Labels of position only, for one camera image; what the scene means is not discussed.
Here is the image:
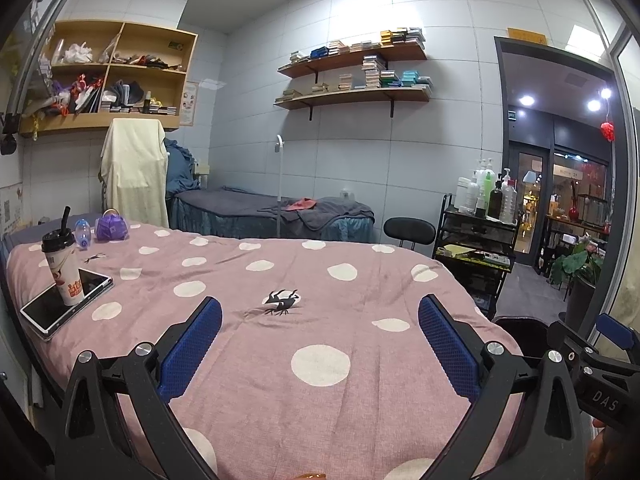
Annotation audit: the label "black round stool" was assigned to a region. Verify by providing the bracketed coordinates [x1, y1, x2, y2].
[383, 216, 437, 251]

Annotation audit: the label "milk tea cup black lid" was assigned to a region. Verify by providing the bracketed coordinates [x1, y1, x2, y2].
[41, 206, 86, 307]

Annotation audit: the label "black trolley cart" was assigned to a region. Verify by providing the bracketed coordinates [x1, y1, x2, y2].
[432, 195, 521, 311]

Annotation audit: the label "chair with cream cover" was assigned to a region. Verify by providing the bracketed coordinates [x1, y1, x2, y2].
[98, 117, 170, 228]

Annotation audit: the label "green pump bottle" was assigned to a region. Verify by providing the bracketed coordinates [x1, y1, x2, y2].
[481, 159, 497, 216]

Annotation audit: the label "white floor lamp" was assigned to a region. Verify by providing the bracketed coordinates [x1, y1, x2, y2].
[272, 134, 287, 238]

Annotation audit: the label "grey massage bed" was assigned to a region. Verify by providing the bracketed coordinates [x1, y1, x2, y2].
[167, 185, 376, 241]

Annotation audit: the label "yellow door sign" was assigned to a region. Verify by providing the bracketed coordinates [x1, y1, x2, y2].
[506, 27, 548, 47]

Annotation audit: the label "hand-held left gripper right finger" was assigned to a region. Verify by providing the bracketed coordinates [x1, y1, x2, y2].
[417, 294, 586, 480]

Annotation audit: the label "wall poster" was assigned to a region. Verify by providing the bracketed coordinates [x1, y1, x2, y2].
[181, 82, 199, 127]

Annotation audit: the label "short wooden wall shelf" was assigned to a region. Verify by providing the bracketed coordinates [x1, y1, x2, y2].
[277, 42, 428, 81]

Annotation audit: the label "pile of red white ribbons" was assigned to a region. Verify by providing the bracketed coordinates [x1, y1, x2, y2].
[30, 74, 106, 116]

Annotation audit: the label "row of small flat boxes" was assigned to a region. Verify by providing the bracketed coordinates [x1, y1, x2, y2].
[100, 100, 178, 116]

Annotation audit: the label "glass double door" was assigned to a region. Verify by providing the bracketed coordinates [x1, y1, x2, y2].
[510, 142, 551, 266]

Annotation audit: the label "purple pouch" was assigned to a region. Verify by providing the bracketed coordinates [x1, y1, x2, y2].
[95, 208, 130, 242]

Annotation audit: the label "white pump bottle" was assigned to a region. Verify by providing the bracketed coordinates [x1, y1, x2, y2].
[454, 176, 481, 213]

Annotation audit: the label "tablet in clear case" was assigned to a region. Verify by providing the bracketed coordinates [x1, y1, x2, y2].
[20, 267, 115, 336]

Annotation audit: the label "long wooden wall shelf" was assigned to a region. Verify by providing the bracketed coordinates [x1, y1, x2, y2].
[273, 85, 432, 122]

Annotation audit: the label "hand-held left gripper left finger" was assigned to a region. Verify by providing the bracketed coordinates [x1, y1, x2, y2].
[54, 296, 226, 480]

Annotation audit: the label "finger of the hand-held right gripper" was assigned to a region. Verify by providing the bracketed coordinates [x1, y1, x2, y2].
[595, 312, 636, 356]
[547, 320, 601, 366]

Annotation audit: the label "pink dotted blanket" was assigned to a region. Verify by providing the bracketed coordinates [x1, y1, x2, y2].
[7, 220, 526, 480]

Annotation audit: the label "blue bedding pile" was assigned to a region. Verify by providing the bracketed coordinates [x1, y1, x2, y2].
[164, 139, 206, 198]

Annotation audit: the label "dark brown trash bin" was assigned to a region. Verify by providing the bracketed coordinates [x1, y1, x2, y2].
[492, 315, 566, 361]

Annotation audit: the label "clear pump bottle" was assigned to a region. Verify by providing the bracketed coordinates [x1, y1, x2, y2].
[500, 167, 518, 225]

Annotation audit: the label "potted green plant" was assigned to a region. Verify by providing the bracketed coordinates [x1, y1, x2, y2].
[550, 240, 608, 328]

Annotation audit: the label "wooden wall cabinet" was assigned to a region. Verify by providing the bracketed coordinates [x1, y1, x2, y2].
[20, 20, 199, 136]

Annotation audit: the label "white plastic bag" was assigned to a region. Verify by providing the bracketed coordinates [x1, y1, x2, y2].
[64, 42, 95, 65]

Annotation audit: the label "stacks of boxes with blue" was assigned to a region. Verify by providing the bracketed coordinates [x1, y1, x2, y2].
[289, 27, 427, 61]

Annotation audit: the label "person's right hand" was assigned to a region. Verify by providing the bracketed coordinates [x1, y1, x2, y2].
[584, 412, 636, 480]

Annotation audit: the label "white wall notice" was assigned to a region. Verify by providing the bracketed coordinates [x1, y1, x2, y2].
[0, 185, 23, 236]

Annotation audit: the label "dark brown pump bottle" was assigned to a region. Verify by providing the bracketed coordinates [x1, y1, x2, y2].
[487, 175, 505, 220]

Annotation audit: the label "wooden wall shelves with boxes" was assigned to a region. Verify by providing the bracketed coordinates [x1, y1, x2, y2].
[281, 55, 433, 100]

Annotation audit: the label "black hair clip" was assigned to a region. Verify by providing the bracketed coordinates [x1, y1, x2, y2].
[263, 288, 301, 316]

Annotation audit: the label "dark folded clothes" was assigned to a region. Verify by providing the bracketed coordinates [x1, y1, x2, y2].
[111, 80, 146, 106]

